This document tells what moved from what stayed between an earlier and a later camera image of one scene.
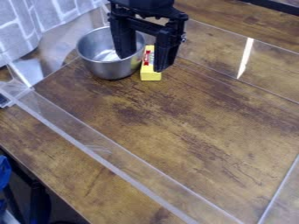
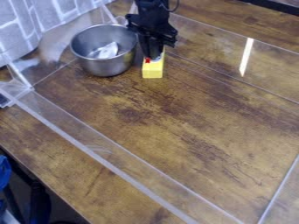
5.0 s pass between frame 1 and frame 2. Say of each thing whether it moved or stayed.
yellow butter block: stayed
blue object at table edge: stayed
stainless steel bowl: moved
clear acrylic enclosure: stayed
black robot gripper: moved
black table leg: stayed
